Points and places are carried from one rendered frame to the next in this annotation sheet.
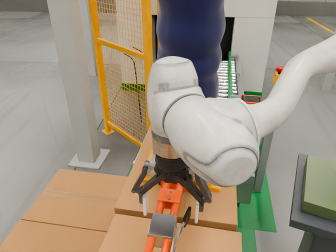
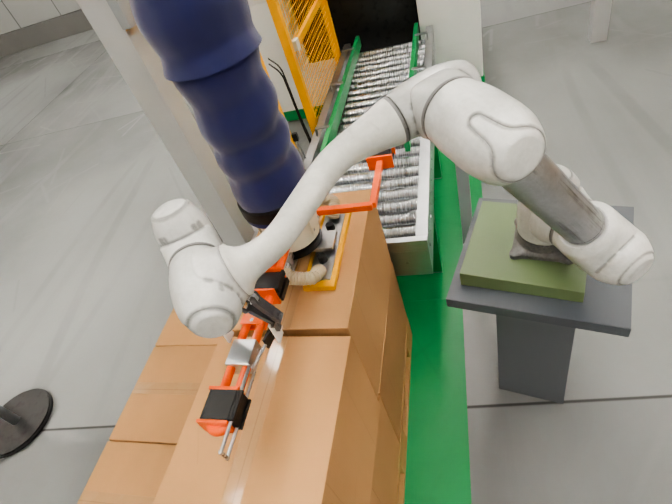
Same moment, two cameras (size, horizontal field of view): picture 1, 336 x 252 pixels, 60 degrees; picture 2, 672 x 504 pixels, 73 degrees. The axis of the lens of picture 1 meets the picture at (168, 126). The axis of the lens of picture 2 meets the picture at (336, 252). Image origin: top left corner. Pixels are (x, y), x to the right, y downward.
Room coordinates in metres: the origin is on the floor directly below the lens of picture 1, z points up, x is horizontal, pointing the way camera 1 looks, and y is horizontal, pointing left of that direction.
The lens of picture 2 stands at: (-0.11, -0.44, 1.91)
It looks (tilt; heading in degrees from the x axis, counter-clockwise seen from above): 42 degrees down; 14
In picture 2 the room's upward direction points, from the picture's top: 21 degrees counter-clockwise
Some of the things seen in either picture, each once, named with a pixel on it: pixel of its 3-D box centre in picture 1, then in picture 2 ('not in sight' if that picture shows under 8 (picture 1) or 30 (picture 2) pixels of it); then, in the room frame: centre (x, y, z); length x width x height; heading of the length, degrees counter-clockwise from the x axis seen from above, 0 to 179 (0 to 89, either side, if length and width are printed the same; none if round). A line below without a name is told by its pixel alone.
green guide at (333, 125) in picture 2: not in sight; (339, 89); (2.86, -0.13, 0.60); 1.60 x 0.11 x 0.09; 170
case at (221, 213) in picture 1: (184, 196); (320, 291); (0.95, -0.07, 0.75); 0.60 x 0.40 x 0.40; 170
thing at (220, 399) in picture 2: not in sight; (222, 409); (0.36, 0.04, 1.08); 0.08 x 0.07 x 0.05; 170
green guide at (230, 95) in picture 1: (233, 77); (418, 74); (2.77, -0.66, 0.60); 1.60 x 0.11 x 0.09; 170
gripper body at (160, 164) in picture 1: (171, 165); not in sight; (0.55, -0.01, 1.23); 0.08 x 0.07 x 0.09; 80
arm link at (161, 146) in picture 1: (171, 139); not in sight; (0.55, -0.01, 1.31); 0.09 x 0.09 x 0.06
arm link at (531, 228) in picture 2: not in sight; (549, 202); (0.92, -0.83, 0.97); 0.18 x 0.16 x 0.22; 22
